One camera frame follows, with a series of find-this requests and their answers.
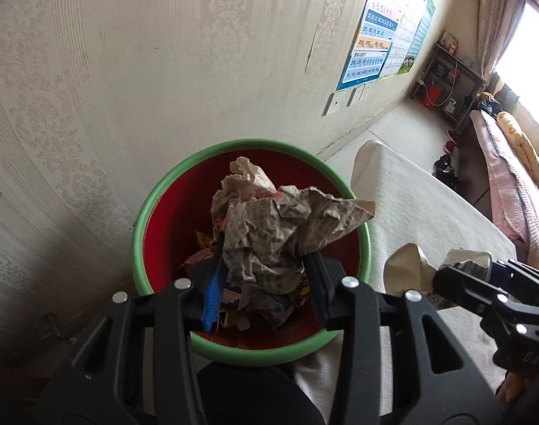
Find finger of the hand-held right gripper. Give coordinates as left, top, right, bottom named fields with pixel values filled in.
left=431, top=264, right=532, bottom=320
left=490, top=258, right=539, bottom=295

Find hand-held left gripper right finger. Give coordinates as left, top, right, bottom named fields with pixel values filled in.
left=302, top=252, right=502, bottom=425

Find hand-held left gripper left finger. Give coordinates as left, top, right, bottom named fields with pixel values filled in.
left=43, top=247, right=229, bottom=425

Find pile of assorted wrappers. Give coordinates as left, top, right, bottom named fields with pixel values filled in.
left=180, top=229, right=315, bottom=334

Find white paper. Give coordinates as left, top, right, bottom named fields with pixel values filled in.
left=383, top=243, right=493, bottom=311

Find newspaper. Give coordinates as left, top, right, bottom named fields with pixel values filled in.
left=210, top=156, right=376, bottom=295

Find red bin with green rim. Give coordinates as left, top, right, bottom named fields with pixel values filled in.
left=131, top=138, right=371, bottom=367

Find person's right hand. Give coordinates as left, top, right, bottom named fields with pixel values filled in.
left=495, top=369, right=537, bottom=398

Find bed with pink sheet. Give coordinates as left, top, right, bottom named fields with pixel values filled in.
left=468, top=110, right=539, bottom=275

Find white tablecloth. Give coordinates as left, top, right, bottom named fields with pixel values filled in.
left=295, top=140, right=519, bottom=425

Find yellow pillow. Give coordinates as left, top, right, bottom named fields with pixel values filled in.
left=496, top=111, right=539, bottom=207

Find black shoe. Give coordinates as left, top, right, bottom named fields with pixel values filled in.
left=432, top=154, right=459, bottom=179

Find dark clothes pile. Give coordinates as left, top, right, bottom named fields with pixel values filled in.
left=479, top=98, right=504, bottom=117

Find red bucket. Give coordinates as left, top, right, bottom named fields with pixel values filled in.
left=422, top=86, right=443, bottom=108

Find metal shelf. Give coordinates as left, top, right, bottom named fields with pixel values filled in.
left=410, top=42, right=488, bottom=123

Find window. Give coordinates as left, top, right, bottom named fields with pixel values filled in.
left=494, top=0, right=539, bottom=139

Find pink curtain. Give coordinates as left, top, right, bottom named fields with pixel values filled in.
left=474, top=0, right=532, bottom=81

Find grey wall socket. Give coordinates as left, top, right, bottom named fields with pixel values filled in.
left=326, top=91, right=346, bottom=117

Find white cable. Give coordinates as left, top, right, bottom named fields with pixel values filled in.
left=442, top=58, right=458, bottom=106

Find blue striped wall poster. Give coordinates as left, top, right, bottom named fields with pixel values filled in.
left=337, top=0, right=402, bottom=92

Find teal wall poster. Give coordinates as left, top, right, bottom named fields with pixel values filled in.
left=399, top=0, right=437, bottom=74

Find white grid wall poster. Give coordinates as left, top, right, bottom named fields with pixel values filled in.
left=379, top=0, right=426, bottom=79

